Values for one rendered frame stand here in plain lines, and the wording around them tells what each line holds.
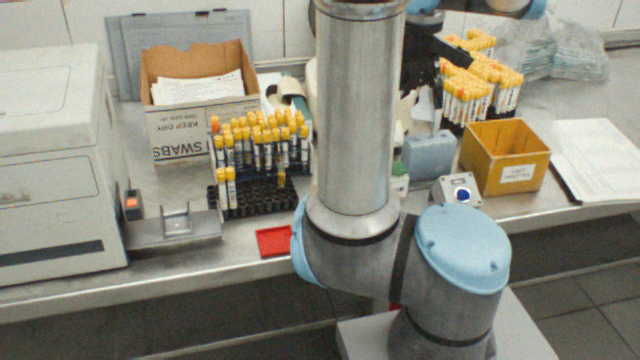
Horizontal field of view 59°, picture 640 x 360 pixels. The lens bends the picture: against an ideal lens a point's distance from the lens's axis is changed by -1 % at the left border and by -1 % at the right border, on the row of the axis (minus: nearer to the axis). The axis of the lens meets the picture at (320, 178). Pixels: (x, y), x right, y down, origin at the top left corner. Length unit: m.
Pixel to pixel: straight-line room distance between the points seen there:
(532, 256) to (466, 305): 1.33
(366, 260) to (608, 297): 1.78
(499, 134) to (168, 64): 0.79
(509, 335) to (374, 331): 0.20
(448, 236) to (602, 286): 1.77
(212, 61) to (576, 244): 1.36
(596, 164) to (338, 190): 0.83
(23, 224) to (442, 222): 0.63
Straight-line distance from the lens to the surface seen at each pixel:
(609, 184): 1.31
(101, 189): 0.93
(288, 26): 1.52
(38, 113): 0.90
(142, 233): 1.04
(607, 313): 2.33
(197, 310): 1.75
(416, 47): 1.03
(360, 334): 0.86
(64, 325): 1.82
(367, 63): 0.54
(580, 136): 1.45
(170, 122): 1.20
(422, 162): 1.16
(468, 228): 0.70
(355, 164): 0.60
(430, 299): 0.69
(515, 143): 1.31
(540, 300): 2.27
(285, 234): 1.05
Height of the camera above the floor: 1.59
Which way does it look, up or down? 37 degrees down
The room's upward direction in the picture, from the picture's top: 1 degrees clockwise
